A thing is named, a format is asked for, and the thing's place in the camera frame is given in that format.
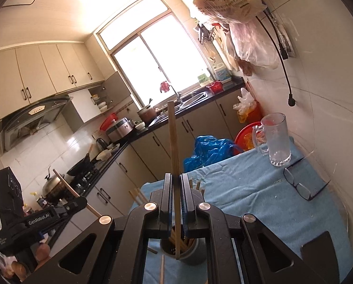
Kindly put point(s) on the person's left hand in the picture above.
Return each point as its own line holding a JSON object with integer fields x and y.
{"x": 43, "y": 251}

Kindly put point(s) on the silver rice cooker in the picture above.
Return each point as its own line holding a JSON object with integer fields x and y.
{"x": 121, "y": 128}

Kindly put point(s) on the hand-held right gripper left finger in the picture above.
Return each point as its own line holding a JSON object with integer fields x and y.
{"x": 168, "y": 201}

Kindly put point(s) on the wall power socket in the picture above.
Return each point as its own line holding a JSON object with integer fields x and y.
{"x": 288, "y": 41}

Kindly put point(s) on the hanging kitchen utensils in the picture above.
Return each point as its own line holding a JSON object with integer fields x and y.
{"x": 206, "y": 32}

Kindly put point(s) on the black wok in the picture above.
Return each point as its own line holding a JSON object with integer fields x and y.
{"x": 80, "y": 165}

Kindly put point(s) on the black cup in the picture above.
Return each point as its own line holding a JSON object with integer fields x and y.
{"x": 194, "y": 254}

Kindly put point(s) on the blue plastic bag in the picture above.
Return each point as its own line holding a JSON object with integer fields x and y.
{"x": 211, "y": 151}

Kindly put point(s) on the kitchen window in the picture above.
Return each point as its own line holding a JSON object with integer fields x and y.
{"x": 164, "y": 53}

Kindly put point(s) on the black electric kettle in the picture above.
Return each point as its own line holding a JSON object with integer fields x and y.
{"x": 101, "y": 144}

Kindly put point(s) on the range hood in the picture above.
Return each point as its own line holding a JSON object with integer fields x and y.
{"x": 31, "y": 121}

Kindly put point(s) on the blue table cloth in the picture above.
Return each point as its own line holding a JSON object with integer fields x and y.
{"x": 253, "y": 189}

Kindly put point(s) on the red hanging cloth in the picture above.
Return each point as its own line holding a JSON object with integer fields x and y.
{"x": 164, "y": 86}

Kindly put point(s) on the black eyeglasses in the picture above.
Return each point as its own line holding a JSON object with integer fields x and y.
{"x": 300, "y": 186}

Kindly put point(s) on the black countertop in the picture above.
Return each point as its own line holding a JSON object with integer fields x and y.
{"x": 232, "y": 86}

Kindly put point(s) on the white detergent bottle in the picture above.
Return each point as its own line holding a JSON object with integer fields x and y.
{"x": 222, "y": 72}

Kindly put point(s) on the beige wall cabinets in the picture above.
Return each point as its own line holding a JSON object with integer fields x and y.
{"x": 46, "y": 71}

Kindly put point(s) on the red basket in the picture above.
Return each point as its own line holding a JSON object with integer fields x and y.
{"x": 215, "y": 87}

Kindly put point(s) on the beige base cabinets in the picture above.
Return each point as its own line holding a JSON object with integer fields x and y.
{"x": 152, "y": 153}

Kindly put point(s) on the clear glass mug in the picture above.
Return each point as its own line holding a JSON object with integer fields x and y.
{"x": 277, "y": 142}

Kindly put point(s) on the brown cooking pot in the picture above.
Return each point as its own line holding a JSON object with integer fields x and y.
{"x": 146, "y": 115}

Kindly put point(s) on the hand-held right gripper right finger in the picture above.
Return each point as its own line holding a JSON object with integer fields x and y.
{"x": 184, "y": 201}

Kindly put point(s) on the red round lid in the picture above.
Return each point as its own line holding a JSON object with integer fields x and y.
{"x": 107, "y": 122}

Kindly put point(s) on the black phone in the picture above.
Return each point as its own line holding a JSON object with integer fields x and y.
{"x": 321, "y": 257}

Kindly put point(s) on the steel faucet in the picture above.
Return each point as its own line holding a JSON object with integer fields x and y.
{"x": 176, "y": 93}

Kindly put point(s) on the hanging plastic bags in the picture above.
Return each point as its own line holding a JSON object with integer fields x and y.
{"x": 232, "y": 3}

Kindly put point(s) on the red plastic basin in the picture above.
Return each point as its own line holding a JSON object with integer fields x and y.
{"x": 241, "y": 136}

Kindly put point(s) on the steel kettle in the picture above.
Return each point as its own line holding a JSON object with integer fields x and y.
{"x": 55, "y": 186}

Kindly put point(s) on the open wall cabinet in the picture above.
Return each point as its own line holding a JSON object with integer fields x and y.
{"x": 87, "y": 106}

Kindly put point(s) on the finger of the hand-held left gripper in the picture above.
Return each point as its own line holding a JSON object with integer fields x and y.
{"x": 73, "y": 204}

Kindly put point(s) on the orange plastic bag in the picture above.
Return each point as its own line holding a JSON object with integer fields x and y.
{"x": 247, "y": 109}

